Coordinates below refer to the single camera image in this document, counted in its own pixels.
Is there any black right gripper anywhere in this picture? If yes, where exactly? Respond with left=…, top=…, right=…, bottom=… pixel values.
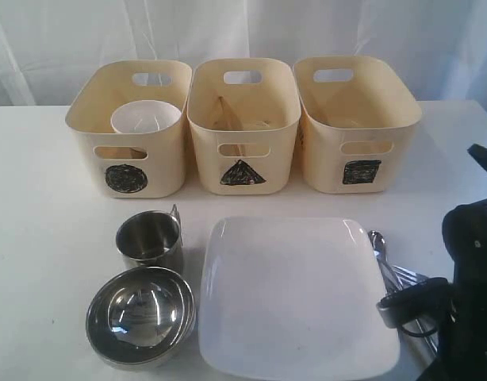
left=376, top=199, right=487, bottom=380

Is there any steel spoon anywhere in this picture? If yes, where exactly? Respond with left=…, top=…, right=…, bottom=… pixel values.
left=366, top=229, right=439, bottom=358

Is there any wooden chopstick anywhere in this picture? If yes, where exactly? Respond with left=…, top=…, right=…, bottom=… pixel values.
left=217, top=96, right=244, bottom=132

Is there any white round bowl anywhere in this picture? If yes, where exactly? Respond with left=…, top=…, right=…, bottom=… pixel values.
left=110, top=100, right=182, bottom=134

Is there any steel fork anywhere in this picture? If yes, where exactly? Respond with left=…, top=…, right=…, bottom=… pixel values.
left=392, top=265, right=429, bottom=285

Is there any steel table knife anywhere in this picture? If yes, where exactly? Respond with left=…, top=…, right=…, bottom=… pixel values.
left=410, top=317, right=438, bottom=353

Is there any white square plate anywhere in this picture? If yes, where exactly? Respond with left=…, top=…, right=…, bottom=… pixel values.
left=198, top=216, right=400, bottom=380

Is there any cream bin with square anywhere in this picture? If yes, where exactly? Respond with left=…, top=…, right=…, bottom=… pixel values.
left=293, top=56, right=422, bottom=194

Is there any cream bin with triangle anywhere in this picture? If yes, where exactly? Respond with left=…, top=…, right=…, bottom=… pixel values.
left=187, top=58, right=301, bottom=195

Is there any stainless steel bowl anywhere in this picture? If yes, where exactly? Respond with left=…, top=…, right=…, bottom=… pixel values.
left=85, top=266, right=197, bottom=371

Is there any cream bin with circle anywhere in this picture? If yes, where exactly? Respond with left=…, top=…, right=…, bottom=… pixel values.
left=65, top=60, right=192, bottom=198

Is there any white curtain backdrop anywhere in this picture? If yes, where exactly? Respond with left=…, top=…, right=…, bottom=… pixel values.
left=0, top=1, right=487, bottom=111

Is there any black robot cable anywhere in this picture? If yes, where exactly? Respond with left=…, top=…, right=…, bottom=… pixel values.
left=397, top=143, right=487, bottom=338

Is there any steel mug wire handle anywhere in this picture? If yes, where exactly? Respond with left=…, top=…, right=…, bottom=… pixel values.
left=115, top=204, right=184, bottom=274

